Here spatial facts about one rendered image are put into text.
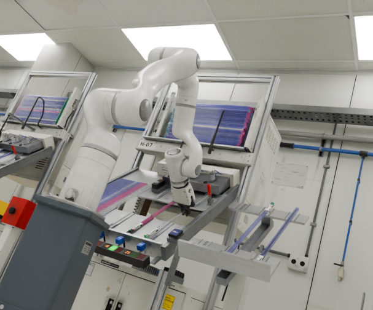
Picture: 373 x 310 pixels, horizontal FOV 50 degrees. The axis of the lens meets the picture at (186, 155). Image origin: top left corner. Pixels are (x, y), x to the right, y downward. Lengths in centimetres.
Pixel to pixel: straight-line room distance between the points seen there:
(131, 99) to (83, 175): 28
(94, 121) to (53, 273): 47
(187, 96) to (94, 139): 58
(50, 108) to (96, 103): 186
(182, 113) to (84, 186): 65
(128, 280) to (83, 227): 91
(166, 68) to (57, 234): 70
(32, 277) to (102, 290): 95
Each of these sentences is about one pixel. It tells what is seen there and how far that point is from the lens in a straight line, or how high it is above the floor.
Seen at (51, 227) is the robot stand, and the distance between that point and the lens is 118.
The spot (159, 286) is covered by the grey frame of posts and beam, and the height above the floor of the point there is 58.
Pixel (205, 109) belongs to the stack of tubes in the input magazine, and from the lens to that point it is 238.
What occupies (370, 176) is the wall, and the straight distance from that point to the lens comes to 362.
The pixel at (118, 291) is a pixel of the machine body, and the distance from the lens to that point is 204.
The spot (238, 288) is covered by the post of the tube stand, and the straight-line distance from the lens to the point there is 159.
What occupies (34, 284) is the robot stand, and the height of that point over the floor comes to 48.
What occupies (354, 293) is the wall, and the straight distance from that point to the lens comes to 337.
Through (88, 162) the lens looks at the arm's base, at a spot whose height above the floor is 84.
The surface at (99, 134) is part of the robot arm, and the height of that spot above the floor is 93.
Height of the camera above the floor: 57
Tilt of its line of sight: 19 degrees up
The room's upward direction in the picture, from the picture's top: 20 degrees clockwise
